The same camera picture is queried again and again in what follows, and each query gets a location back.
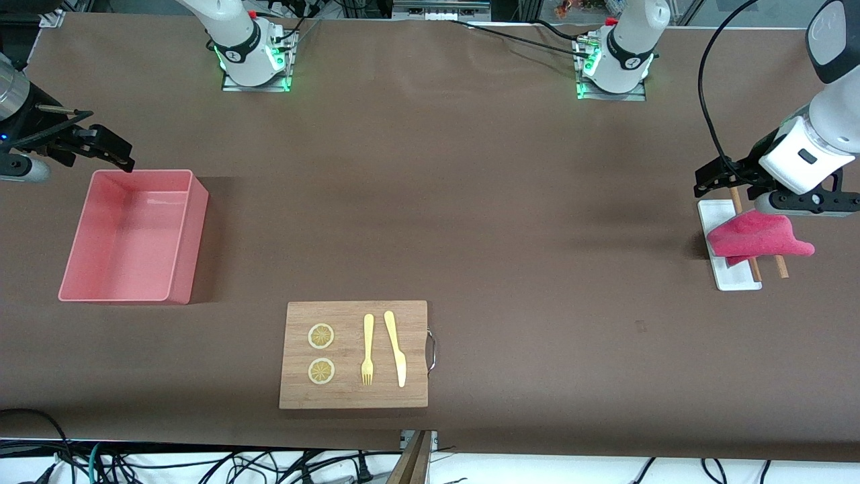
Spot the white rectangular tray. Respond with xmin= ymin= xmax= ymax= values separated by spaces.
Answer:
xmin=697 ymin=199 xmax=763 ymax=292

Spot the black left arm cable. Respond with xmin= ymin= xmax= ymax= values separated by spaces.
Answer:
xmin=697 ymin=0 xmax=763 ymax=177

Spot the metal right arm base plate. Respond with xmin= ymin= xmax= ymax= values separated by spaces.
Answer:
xmin=222 ymin=30 xmax=294 ymax=93

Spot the wooden cutting board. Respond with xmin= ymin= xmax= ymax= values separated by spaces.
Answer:
xmin=279 ymin=300 xmax=437 ymax=410

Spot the black looped floor cable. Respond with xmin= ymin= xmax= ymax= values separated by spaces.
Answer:
xmin=0 ymin=408 xmax=71 ymax=484

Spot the thin black table cable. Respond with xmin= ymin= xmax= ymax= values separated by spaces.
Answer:
xmin=443 ymin=19 xmax=595 ymax=61
xmin=534 ymin=19 xmax=599 ymax=42

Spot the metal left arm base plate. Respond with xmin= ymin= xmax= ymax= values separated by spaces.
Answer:
xmin=576 ymin=37 xmax=647 ymax=102

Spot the red cloth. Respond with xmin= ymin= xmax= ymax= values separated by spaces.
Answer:
xmin=707 ymin=208 xmax=816 ymax=267

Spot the brown wooden beam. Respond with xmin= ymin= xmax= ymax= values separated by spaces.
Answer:
xmin=386 ymin=430 xmax=431 ymax=484

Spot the pink plastic bin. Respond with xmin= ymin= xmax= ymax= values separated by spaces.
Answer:
xmin=58 ymin=169 xmax=210 ymax=305

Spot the yellow plastic fork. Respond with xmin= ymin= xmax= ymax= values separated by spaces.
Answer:
xmin=361 ymin=313 xmax=375 ymax=387

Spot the yellow plastic knife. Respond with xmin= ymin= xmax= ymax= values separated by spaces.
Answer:
xmin=384 ymin=310 xmax=407 ymax=389

